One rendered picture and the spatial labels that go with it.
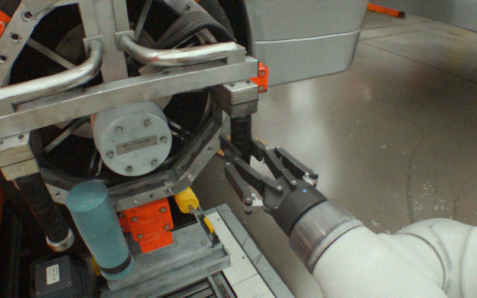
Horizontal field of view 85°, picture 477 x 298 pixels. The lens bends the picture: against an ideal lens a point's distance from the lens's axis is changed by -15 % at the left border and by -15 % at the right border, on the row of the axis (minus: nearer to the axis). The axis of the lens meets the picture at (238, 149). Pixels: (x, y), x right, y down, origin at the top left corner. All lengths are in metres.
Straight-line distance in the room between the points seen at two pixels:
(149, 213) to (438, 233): 0.66
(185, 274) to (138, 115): 0.76
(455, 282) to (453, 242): 0.05
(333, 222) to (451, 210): 1.60
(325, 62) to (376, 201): 0.93
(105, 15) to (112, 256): 0.50
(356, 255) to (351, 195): 1.42
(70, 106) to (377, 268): 0.42
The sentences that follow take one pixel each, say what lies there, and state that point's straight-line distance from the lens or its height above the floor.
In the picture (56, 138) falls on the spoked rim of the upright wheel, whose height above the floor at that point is 0.78.
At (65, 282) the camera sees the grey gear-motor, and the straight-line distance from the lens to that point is 0.93.
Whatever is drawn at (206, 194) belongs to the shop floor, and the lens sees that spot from 1.66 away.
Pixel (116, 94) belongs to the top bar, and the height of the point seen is 0.97.
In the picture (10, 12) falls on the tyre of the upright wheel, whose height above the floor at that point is 1.08.
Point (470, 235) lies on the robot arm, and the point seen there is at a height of 0.86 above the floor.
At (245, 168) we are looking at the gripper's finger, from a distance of 0.48.
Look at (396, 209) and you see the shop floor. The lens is 1.78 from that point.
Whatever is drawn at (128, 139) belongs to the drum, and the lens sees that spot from 0.53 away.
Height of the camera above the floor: 1.14
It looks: 35 degrees down
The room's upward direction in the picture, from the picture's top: straight up
